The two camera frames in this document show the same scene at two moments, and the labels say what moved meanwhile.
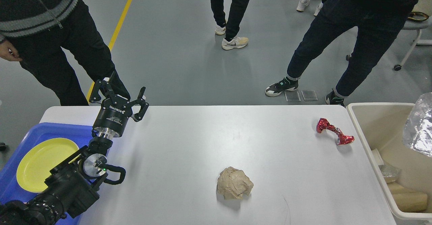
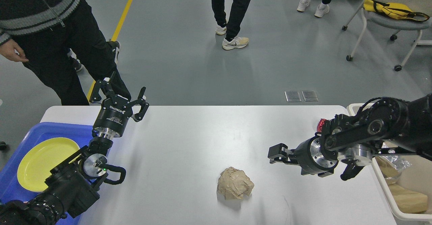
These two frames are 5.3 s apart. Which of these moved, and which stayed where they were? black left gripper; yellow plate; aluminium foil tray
Moved: aluminium foil tray
Stayed: yellow plate; black left gripper
